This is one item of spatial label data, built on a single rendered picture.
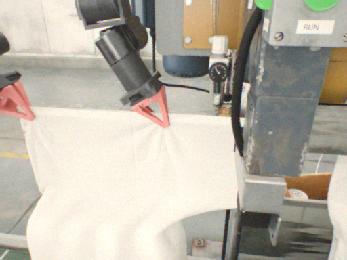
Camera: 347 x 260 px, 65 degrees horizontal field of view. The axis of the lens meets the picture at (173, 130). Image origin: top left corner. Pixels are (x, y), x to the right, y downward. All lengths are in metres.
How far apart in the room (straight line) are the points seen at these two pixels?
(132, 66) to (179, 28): 0.25
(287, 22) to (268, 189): 0.21
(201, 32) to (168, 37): 0.08
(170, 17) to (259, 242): 0.75
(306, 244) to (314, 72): 0.78
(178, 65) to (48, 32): 5.80
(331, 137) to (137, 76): 0.37
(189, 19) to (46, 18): 5.83
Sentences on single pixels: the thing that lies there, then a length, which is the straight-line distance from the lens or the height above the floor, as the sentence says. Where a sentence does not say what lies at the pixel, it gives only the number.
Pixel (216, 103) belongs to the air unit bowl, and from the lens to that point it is 0.56.
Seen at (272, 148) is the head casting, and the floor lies 1.11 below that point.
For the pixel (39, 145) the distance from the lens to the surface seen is 0.68.
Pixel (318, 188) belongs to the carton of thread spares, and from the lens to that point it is 2.15.
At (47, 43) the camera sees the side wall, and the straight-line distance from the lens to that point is 6.54.
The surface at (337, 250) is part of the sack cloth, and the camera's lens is 0.76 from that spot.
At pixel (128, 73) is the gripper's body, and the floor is 1.16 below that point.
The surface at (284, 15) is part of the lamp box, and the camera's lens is 0.28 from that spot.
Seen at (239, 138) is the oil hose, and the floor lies 1.10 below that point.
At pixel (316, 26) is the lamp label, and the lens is 0.29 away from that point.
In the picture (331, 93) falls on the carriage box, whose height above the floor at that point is 1.10.
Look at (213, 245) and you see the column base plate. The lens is 1.71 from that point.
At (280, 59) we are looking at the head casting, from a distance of 0.33.
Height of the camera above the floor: 1.28
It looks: 25 degrees down
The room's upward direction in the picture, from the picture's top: straight up
